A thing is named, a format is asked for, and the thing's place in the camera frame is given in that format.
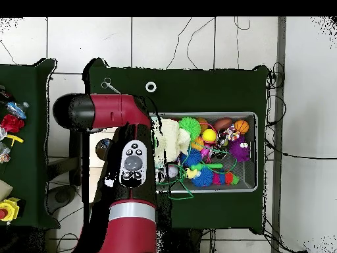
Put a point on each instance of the large green spiky toy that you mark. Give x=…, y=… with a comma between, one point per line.
x=189, y=126

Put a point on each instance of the red crumpled item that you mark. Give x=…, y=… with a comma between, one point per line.
x=11, y=123

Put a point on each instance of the brown football toy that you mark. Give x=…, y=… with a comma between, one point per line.
x=222, y=124

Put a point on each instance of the yellow emergency stop button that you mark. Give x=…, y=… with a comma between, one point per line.
x=9, y=209

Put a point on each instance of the dark green tablecloth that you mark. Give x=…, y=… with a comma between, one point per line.
x=31, y=158
x=197, y=92

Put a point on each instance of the purple spiky monster toy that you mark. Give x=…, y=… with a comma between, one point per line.
x=239, y=149

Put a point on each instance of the orange basketball toy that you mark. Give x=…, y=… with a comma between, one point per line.
x=241, y=127

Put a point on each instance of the clear plastic packet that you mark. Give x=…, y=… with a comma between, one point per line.
x=4, y=154

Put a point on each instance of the silver scissors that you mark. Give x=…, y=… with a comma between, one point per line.
x=106, y=84

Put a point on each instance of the colourful spotted cloth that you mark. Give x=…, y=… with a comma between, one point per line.
x=231, y=133

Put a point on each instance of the cream knitted cloth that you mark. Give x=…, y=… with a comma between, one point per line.
x=171, y=139

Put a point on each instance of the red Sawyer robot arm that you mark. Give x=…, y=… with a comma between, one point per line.
x=110, y=113

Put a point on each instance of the blue spiky ball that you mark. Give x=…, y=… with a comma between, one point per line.
x=193, y=158

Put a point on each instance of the yellow smiley ball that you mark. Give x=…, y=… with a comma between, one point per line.
x=208, y=135

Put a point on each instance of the beige box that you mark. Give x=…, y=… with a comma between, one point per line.
x=4, y=189

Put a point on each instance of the yellow plastic piece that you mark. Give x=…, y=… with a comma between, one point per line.
x=15, y=138

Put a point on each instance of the blue and clear packet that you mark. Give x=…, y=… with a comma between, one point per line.
x=17, y=109

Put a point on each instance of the black upright panel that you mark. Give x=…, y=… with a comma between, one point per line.
x=76, y=158

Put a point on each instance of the wooden box with three holes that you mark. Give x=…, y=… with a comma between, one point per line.
x=93, y=147

